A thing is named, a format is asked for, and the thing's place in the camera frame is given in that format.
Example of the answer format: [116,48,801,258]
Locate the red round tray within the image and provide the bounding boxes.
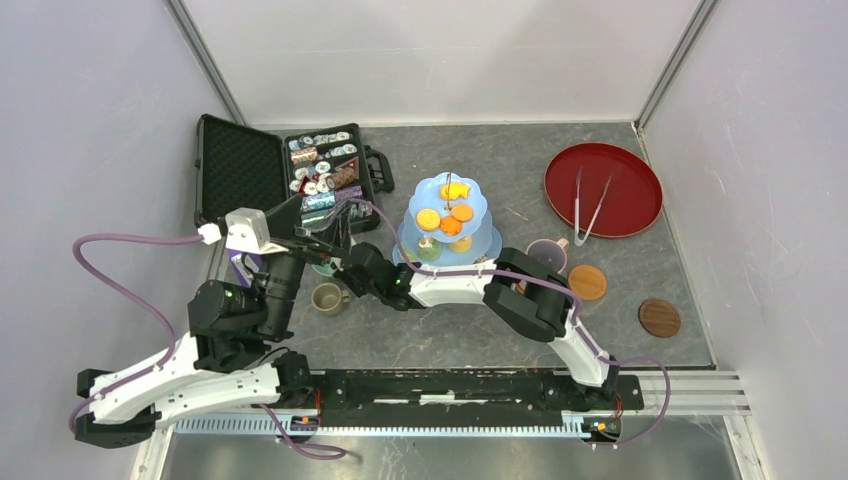
[543,143,664,239]

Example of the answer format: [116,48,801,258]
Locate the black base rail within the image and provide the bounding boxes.
[270,350,645,440]

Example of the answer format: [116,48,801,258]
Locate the dark brown wooden coaster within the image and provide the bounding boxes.
[638,299,682,338]

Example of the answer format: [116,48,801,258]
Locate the green cupcake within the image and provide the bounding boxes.
[416,236,442,263]

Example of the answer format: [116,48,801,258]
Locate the orange round cookie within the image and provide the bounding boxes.
[415,208,441,231]

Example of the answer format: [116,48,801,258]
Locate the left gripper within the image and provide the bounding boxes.
[259,194,356,338]

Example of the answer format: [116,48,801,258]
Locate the black open case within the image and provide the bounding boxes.
[195,114,394,233]

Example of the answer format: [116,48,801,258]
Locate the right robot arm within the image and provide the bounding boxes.
[334,243,618,408]

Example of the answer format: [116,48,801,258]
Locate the green teacup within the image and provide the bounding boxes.
[312,258,341,278]

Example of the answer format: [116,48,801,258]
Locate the yellow cupcake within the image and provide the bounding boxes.
[447,236,473,254]

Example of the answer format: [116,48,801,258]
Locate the purple box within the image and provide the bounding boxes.
[227,249,259,287]

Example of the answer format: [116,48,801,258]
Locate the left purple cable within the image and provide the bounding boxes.
[68,233,223,433]

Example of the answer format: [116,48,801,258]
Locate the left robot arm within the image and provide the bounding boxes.
[68,197,356,449]

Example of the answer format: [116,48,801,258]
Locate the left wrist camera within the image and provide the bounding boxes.
[224,208,289,255]

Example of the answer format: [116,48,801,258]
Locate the light wooden coaster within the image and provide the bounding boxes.
[567,264,608,301]

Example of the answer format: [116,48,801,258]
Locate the pink mug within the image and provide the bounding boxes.
[525,238,570,273]

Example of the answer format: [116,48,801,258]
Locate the blue three-tier cake stand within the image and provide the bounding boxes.
[392,172,503,267]

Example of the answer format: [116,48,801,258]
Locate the small orange cookie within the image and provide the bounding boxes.
[451,204,474,223]

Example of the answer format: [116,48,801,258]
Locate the orange chip cookie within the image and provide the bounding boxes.
[440,216,463,236]

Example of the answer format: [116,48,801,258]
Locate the small olive cup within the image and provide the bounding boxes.
[311,283,352,316]

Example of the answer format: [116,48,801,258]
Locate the metal tongs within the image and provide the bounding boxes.
[572,166,615,248]

